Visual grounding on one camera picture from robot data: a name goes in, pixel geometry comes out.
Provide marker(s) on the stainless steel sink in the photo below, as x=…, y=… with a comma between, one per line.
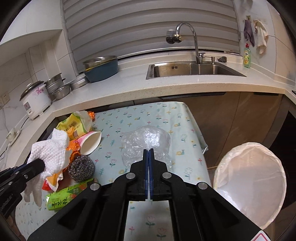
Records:
x=189, y=69

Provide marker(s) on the white bowl on saucer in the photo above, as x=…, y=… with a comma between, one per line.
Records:
x=12, y=136

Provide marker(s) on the dark blue basin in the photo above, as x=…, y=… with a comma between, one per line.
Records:
x=102, y=72

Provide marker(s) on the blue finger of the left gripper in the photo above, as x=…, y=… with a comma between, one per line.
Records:
x=30, y=170

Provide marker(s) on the orange crumpled wrapper far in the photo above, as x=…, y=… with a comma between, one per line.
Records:
x=92, y=115

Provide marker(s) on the grey window blind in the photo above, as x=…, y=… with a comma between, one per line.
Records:
x=128, y=28

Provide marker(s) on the dark scrubber by sink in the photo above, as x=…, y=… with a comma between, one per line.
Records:
x=222, y=59

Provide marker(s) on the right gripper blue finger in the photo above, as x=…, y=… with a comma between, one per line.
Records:
x=146, y=170
x=151, y=172

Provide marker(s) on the white rice cooker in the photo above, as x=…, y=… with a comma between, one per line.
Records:
x=35, y=99

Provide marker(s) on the pink white paper cup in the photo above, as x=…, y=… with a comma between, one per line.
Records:
x=89, y=142

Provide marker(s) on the steel bowl in basin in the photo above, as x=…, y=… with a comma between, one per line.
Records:
x=91, y=63

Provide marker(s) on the yellow green snack bag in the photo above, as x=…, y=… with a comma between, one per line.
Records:
x=76, y=125

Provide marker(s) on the white hanging cloth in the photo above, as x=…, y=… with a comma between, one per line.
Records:
x=262, y=36

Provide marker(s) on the white paper towel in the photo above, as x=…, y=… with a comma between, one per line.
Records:
x=55, y=157

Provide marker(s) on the clear plastic bag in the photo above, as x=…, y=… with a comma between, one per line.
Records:
x=146, y=137

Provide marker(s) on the wooden base cabinet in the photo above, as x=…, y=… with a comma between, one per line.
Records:
x=229, y=119

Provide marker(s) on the chrome kitchen faucet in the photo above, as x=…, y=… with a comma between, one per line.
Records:
x=190, y=35

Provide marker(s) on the trash bin with white liner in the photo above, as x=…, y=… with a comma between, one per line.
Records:
x=252, y=179

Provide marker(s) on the orange plastic wrapper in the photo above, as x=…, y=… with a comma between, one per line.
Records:
x=52, y=183

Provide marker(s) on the floral blue tablecloth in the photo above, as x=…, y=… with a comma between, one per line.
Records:
x=118, y=139

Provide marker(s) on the steel round tray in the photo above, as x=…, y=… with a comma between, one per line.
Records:
x=80, y=81

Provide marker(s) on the stacked steel pots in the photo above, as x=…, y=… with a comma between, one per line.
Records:
x=54, y=83

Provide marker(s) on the small steel bowl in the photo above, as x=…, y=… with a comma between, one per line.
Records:
x=61, y=92

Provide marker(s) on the green dish soap bottle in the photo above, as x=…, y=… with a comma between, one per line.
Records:
x=247, y=56

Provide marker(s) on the steel wool scrubber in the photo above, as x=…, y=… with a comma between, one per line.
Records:
x=82, y=168

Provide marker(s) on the wall power socket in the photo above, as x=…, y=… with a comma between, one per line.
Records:
x=4, y=99

